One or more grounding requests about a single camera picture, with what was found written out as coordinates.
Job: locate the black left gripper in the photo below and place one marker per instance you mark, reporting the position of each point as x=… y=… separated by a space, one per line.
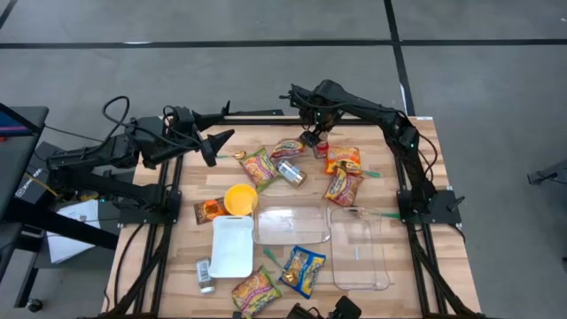
x=177 y=144

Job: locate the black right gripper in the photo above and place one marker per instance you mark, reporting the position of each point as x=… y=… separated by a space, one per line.
x=321 y=119

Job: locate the red lid spice jar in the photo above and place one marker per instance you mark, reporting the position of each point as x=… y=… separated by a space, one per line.
x=320 y=151

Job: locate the dark red noodle packet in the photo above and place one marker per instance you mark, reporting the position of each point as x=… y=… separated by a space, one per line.
x=287 y=149

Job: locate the yellow noodle packet green edge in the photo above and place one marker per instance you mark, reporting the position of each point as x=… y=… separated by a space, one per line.
x=259 y=168

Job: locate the red yellow noodle packet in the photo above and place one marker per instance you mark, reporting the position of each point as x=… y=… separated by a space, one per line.
x=342 y=190

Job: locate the brown orange snack packet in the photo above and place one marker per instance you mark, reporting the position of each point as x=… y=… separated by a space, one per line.
x=208 y=210

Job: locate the white label spice jar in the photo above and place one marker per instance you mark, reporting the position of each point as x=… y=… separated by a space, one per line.
x=204 y=274

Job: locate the red green noodle packet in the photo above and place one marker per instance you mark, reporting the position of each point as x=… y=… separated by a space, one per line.
x=254 y=292

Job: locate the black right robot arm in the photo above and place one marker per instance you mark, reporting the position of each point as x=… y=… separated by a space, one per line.
x=376 y=114

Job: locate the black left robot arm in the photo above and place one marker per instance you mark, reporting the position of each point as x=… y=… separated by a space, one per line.
x=88 y=153

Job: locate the orange noodle packet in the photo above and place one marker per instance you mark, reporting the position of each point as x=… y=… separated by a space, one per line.
x=343 y=156

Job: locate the silver tin can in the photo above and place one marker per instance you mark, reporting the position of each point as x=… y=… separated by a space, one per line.
x=291 y=173

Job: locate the yellow plastic bowl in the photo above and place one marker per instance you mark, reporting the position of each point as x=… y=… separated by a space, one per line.
x=240 y=200

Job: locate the wide clear plastic bin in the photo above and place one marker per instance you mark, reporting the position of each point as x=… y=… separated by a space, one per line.
x=292 y=221

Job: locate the white plastic tray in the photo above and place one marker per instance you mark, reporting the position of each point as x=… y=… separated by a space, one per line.
x=231 y=248

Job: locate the narrow clear plastic bin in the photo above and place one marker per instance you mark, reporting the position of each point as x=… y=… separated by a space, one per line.
x=359 y=252

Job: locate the blue yellow noodle packet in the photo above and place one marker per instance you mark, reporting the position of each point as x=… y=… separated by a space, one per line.
x=310 y=270

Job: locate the black desk leg beam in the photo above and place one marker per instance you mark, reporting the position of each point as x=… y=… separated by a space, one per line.
x=66 y=223

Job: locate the black device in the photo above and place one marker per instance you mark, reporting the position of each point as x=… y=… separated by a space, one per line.
x=345 y=308

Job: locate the white paper sheet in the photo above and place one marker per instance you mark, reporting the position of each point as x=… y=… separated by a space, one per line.
x=71 y=239

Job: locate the black box white logo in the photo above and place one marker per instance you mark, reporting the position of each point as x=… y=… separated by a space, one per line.
x=33 y=177

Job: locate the black desk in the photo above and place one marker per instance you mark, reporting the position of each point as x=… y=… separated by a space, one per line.
x=17 y=155

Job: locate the blue monitor screen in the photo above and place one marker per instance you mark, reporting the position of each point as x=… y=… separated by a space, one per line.
x=11 y=126

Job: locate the grey chair base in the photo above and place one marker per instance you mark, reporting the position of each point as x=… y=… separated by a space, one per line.
x=553 y=175

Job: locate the black caster wheel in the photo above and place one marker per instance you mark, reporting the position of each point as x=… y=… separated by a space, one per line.
x=34 y=305

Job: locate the black aluminium table frame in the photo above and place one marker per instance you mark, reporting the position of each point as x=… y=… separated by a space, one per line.
x=257 y=120

